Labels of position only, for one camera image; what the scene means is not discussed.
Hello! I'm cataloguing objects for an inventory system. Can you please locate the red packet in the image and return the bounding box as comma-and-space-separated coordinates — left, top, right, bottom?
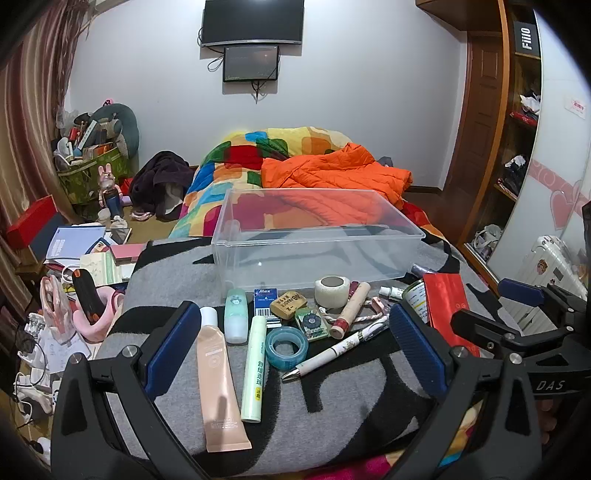
422, 273, 484, 345

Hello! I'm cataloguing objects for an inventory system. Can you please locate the peach cosmetic tube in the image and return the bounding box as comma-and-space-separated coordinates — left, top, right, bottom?
196, 307, 253, 453

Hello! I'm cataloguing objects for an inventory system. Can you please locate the red box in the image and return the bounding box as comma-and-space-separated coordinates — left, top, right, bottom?
6, 194, 57, 250

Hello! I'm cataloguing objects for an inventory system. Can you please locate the grey black blanket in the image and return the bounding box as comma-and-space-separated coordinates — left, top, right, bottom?
95, 226, 511, 477

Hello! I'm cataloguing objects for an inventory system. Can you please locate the wooden wardrobe shelf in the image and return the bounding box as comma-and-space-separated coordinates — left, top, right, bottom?
416, 0, 544, 265

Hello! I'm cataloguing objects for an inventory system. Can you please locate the white suitcase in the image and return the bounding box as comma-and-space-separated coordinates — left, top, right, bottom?
512, 234, 590, 336

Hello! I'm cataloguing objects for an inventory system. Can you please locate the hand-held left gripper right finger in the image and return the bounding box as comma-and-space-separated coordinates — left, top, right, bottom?
389, 302, 544, 480

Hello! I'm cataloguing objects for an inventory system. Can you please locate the pale green tube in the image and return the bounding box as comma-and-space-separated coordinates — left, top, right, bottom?
240, 316, 269, 424

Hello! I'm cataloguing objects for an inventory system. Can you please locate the pink plastic holder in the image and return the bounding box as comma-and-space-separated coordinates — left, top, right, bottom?
73, 286, 126, 343

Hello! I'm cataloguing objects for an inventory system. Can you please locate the green patterned bag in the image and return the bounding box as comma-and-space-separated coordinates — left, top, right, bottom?
55, 142, 133, 206

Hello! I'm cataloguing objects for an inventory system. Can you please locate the wooden door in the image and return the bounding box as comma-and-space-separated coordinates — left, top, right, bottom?
442, 42, 505, 197

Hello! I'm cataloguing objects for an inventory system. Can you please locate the colourful patchwork blanket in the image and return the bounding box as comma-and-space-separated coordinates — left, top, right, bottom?
168, 127, 419, 241

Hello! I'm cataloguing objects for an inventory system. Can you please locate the orange quilted jacket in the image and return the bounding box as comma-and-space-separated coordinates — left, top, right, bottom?
261, 143, 413, 228

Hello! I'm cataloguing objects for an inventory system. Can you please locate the white tape roll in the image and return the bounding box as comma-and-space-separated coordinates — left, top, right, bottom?
315, 276, 353, 311

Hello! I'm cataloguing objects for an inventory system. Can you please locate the pink bunny toy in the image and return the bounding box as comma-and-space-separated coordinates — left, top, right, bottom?
96, 164, 125, 219

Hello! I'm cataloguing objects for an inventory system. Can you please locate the grey neck pillow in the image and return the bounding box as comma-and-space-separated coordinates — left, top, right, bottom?
73, 103, 140, 158

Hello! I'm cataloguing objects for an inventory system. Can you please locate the black wall television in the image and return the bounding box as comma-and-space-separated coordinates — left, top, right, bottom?
201, 0, 306, 49

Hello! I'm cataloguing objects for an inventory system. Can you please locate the beige green book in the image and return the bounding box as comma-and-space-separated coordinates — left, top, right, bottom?
80, 251, 123, 287

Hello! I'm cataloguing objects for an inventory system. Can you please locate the black orange tool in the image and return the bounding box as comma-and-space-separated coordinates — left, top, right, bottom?
72, 270, 105, 325

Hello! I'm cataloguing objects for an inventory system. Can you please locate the blue notebook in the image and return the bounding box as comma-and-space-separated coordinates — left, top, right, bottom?
45, 224, 107, 262

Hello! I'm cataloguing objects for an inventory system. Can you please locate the dark clothes pile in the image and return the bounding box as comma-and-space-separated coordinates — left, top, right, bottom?
129, 150, 193, 220

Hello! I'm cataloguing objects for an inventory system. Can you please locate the small blue box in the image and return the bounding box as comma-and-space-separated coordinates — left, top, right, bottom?
253, 287, 280, 319

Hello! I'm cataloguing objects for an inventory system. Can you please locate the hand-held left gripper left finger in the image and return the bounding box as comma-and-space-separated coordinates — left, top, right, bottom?
50, 300, 204, 480

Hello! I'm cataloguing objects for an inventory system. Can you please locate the blue tape roll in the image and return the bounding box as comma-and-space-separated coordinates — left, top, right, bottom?
264, 327, 310, 371

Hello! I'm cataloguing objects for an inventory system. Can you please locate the white charger with cable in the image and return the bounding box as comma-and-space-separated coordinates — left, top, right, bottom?
13, 367, 62, 417

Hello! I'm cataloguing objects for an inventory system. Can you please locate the white sliding wardrobe door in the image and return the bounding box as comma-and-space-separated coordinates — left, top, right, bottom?
486, 9, 591, 280

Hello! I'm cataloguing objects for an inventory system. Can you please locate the black labelled box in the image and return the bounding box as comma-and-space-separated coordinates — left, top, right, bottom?
512, 18, 541, 61

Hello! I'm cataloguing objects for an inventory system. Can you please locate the white handbag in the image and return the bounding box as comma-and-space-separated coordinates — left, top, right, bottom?
470, 224, 504, 260

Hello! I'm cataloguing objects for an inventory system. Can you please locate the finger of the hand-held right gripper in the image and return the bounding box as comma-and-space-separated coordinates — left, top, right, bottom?
498, 278, 591, 325
450, 308, 561, 361

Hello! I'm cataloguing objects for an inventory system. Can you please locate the striped brown curtain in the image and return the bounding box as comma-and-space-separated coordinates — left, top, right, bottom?
0, 0, 122, 298

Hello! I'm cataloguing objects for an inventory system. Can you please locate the pink book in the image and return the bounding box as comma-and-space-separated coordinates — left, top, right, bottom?
108, 243, 147, 267

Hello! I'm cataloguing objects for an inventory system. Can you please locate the person's right hand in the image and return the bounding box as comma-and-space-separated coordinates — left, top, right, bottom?
536, 402, 562, 446

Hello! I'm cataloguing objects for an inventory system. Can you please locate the small black monitor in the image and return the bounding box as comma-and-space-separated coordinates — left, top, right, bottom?
223, 45, 281, 84

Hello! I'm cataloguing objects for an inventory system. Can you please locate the pink bag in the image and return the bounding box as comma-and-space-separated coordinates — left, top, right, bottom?
39, 275, 71, 334

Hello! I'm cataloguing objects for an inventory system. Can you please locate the white green can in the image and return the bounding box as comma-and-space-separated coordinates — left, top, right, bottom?
403, 279, 433, 326

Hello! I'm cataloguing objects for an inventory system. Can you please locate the small green bottle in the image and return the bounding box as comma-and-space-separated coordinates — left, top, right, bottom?
225, 288, 250, 343

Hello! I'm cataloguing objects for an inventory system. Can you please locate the beige tube with red cap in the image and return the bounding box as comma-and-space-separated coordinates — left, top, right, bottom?
330, 281, 372, 339

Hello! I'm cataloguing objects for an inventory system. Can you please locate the white pen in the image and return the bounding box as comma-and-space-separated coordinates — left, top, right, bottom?
281, 322, 391, 383

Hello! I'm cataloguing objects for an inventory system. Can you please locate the small green square case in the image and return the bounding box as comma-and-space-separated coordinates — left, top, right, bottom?
294, 305, 332, 343

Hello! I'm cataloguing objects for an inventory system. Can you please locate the pink white rope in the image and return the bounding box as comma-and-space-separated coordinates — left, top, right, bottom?
322, 298, 394, 331

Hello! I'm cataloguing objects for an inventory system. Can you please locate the clear plastic storage bin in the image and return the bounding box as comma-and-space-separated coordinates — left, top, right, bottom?
211, 187, 426, 302

